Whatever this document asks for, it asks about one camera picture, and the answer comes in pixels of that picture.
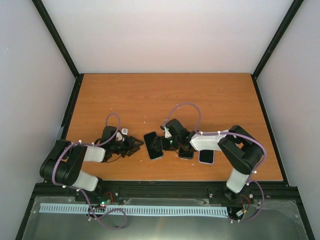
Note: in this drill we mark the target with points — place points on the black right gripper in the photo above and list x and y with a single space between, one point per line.
164 147

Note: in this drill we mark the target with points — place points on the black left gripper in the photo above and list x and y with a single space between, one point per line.
129 145

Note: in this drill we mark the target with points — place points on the clear magsafe phone case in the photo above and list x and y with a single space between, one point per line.
153 146

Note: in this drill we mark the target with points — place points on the black phone case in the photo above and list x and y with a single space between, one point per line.
186 154

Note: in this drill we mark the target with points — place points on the black screen phone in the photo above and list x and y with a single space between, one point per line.
185 153

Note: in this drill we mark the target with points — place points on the lavender phone case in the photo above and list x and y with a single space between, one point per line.
206 157

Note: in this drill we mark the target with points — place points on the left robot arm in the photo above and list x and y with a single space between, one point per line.
63 165

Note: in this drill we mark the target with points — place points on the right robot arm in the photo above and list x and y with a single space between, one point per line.
243 152

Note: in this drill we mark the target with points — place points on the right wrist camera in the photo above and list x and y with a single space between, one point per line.
167 134

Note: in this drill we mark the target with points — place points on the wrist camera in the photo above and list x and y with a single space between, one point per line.
121 134
167 134

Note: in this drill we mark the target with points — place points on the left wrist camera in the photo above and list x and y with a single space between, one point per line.
121 134

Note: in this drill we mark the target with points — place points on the black aluminium frame rail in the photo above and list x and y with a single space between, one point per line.
213 191

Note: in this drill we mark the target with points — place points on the light blue cable duct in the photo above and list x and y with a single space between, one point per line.
136 210

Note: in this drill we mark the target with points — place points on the metal base plate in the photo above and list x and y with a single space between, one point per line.
279 220

